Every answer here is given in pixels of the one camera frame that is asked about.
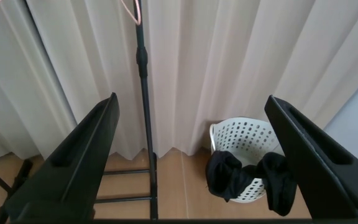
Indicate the black clothes rack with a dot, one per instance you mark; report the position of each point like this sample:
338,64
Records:
144,93

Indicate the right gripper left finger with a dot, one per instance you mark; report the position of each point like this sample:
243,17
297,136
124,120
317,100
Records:
73,186

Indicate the white laundry basket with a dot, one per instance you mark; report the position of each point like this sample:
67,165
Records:
244,133

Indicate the white curtain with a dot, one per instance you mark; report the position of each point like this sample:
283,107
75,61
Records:
213,62

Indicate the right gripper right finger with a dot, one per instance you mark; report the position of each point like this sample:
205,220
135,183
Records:
331,193

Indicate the heap of clothes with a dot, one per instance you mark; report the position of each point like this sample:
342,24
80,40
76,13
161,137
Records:
225,177

